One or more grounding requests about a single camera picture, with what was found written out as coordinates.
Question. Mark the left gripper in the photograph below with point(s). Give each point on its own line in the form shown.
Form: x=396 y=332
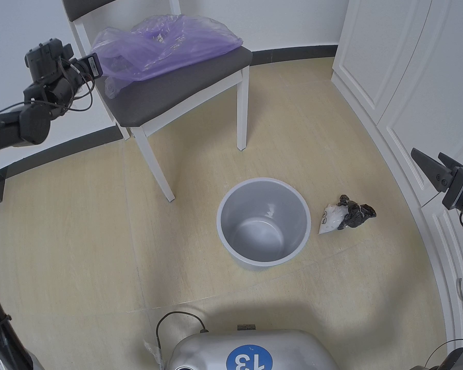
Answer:
x=85 y=66

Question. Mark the purple plastic bag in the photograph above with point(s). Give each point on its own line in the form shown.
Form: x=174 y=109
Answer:
x=169 y=44

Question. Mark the black plastic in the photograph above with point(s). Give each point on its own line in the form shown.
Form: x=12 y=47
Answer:
x=355 y=214

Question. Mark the clear printed wrapper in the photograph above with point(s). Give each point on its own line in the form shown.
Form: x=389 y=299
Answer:
x=331 y=220

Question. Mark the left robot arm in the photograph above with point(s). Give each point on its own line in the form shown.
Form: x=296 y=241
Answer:
x=31 y=125

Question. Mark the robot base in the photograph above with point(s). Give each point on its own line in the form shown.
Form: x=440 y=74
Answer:
x=216 y=353

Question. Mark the white trash bin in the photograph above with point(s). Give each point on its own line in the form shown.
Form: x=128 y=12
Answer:
x=262 y=260

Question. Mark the white chair grey seat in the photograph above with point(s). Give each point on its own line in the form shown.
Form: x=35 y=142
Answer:
x=169 y=91

